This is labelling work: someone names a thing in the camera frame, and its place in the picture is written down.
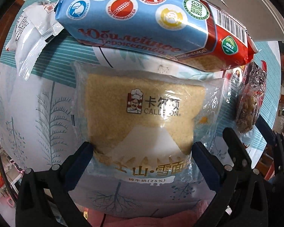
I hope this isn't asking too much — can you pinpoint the clear cookie snack pack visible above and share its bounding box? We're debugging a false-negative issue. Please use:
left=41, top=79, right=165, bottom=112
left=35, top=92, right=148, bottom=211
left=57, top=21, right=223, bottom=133
left=224, top=61, right=267, bottom=135

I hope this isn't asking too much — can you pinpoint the Calleton bread clear pack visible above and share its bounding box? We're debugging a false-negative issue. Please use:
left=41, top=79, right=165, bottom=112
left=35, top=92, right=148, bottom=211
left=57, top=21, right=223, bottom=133
left=72, top=61, right=227, bottom=183

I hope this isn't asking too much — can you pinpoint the white silver snack packet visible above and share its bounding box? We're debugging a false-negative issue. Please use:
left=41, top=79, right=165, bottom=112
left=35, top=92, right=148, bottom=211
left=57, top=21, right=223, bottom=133
left=5, top=0, right=64, bottom=80

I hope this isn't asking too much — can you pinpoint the blue red biscuit pack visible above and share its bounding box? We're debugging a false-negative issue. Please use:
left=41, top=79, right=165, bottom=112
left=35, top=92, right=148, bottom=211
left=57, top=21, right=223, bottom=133
left=55, top=0, right=257, bottom=72

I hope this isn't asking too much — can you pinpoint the teal white leaf tablecloth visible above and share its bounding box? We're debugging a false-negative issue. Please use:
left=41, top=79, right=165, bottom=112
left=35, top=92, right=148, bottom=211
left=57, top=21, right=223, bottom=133
left=0, top=0, right=282, bottom=218

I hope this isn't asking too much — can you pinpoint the white plastic storage bin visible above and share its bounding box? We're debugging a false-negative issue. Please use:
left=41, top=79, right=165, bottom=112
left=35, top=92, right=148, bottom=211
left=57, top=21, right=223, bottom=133
left=137, top=0, right=284, bottom=44

